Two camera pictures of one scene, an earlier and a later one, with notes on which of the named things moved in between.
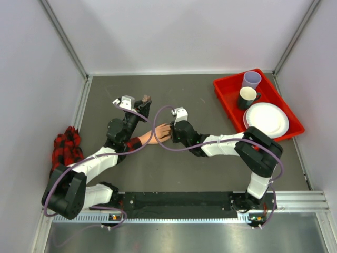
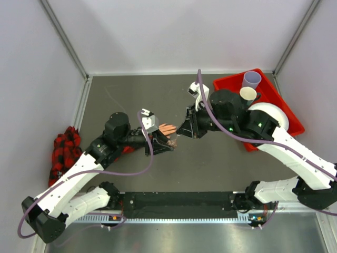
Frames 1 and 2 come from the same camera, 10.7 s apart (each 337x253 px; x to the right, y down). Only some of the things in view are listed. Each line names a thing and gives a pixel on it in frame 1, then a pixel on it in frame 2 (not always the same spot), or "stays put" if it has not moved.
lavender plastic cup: x=251 y=79 stays put
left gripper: x=142 y=108 → x=157 y=147
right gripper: x=172 y=133 → x=190 y=127
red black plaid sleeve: x=67 y=148 stays put
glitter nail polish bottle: x=146 y=98 → x=172 y=143
